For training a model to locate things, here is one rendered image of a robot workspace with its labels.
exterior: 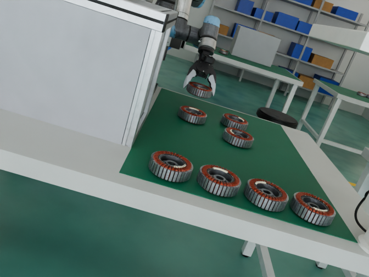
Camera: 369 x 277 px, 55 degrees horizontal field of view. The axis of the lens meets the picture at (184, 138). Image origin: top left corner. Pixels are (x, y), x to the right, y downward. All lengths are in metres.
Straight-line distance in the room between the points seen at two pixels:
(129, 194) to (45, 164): 0.20
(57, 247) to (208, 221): 1.05
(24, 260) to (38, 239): 0.14
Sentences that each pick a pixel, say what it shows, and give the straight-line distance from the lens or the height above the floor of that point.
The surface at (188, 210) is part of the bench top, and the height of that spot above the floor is 0.73.
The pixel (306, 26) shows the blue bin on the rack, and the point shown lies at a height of 1.41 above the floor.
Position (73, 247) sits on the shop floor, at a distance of 1.79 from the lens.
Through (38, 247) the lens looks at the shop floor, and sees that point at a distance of 1.77.
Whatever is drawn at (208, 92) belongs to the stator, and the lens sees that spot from 1.52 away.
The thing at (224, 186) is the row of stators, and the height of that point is 0.78.
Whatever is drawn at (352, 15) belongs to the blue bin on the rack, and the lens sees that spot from 8.05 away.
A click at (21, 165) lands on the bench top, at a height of 0.72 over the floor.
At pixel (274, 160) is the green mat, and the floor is 0.75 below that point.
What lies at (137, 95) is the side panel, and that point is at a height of 0.90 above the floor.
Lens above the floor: 1.16
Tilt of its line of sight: 20 degrees down
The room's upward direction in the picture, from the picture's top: 18 degrees clockwise
